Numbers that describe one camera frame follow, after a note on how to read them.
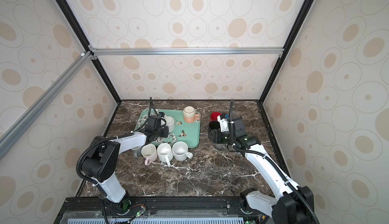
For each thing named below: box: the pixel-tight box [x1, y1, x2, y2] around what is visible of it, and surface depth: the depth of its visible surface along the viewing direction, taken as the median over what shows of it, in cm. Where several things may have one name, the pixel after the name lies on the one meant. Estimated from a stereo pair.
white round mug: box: [157, 142, 174, 167], surface depth 86 cm
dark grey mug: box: [214, 143, 226, 149], surface depth 96 cm
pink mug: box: [140, 143, 158, 166], surface depth 85 cm
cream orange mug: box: [182, 105, 202, 124], surface depth 105 cm
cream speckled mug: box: [172, 140, 193, 162], surface depth 89 cm
